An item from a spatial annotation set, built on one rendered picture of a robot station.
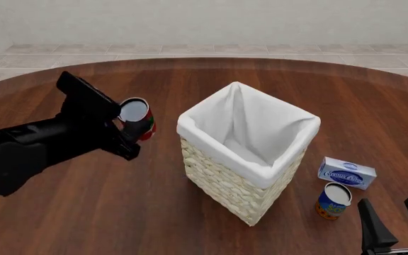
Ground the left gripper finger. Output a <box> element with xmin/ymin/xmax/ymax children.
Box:
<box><xmin>120</xmin><ymin>119</ymin><xmax>148</xmax><ymax>144</ymax></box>

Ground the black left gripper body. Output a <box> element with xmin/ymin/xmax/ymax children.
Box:
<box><xmin>55</xmin><ymin>70</ymin><xmax>142</xmax><ymax>162</ymax></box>

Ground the woven basket with white liner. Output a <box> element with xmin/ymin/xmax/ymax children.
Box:
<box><xmin>176</xmin><ymin>81</ymin><xmax>322</xmax><ymax>227</ymax></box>

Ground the blue yellow soup can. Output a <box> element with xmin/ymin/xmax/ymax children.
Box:
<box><xmin>314</xmin><ymin>181</ymin><xmax>353</xmax><ymax>222</ymax></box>

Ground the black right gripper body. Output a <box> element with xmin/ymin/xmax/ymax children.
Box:
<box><xmin>361</xmin><ymin>244</ymin><xmax>408</xmax><ymax>255</ymax></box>

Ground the blue white cream cheese box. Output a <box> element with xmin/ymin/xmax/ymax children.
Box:
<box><xmin>317</xmin><ymin>155</ymin><xmax>378</xmax><ymax>191</ymax></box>

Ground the red tomato sauce can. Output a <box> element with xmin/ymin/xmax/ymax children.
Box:
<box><xmin>118</xmin><ymin>96</ymin><xmax>157</xmax><ymax>142</ymax></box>

